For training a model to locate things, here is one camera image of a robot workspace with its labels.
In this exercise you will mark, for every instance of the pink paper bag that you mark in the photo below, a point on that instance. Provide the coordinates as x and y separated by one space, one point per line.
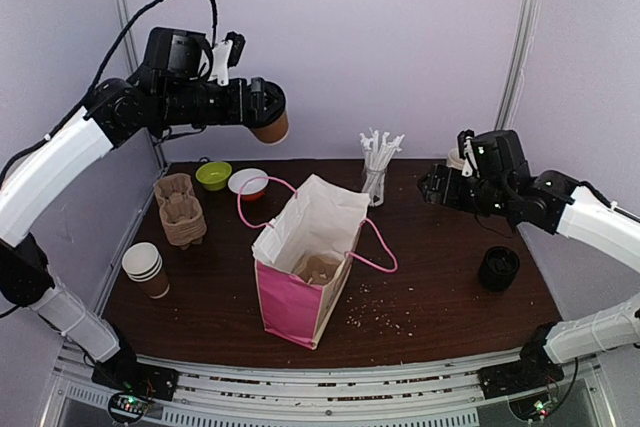
319 218

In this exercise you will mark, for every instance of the stack of black lids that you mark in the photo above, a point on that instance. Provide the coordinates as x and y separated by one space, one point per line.
498 269

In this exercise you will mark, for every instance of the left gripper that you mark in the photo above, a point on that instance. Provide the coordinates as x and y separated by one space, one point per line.
237 112

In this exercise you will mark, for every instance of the black cup lid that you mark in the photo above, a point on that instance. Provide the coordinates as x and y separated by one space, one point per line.
267 103

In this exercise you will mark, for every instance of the front aluminium rail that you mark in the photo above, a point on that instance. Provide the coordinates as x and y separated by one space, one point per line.
438 393

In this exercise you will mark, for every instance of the white ceramic mug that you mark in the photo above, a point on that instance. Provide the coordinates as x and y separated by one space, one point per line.
454 160

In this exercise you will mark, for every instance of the single cardboard cup carrier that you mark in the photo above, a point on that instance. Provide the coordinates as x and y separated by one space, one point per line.
316 269

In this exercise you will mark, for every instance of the green bowl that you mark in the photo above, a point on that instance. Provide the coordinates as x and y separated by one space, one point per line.
213 176

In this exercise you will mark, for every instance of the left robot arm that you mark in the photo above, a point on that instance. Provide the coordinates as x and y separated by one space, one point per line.
182 80

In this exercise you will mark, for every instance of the brown paper coffee cup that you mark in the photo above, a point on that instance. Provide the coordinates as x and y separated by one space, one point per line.
273 133

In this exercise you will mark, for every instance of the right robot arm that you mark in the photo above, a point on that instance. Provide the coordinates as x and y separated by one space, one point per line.
496 180

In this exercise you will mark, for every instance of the glass with wrapped straws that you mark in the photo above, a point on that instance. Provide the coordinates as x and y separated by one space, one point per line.
378 149

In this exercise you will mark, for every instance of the left aluminium frame post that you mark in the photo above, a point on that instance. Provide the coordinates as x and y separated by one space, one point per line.
130 51

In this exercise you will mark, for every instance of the white and orange bowl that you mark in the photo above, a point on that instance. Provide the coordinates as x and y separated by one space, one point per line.
250 183

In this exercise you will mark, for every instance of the stack of paper cups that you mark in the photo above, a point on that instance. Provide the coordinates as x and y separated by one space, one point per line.
143 264

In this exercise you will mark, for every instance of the aluminium frame post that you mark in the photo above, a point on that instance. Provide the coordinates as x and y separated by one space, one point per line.
130 51
514 82

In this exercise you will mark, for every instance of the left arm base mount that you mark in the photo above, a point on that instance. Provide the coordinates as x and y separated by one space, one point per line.
135 382

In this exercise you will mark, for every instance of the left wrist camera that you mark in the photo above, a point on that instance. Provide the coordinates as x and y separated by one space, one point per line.
226 55

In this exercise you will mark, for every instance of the right aluminium frame post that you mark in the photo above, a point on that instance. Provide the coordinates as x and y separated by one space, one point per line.
514 82

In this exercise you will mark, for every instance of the cardboard cup carrier stack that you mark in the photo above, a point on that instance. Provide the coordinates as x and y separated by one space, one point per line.
181 214

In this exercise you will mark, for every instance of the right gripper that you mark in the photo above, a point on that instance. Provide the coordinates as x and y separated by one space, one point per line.
445 189

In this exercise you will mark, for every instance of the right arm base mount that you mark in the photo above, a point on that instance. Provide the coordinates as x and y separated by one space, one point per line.
518 376

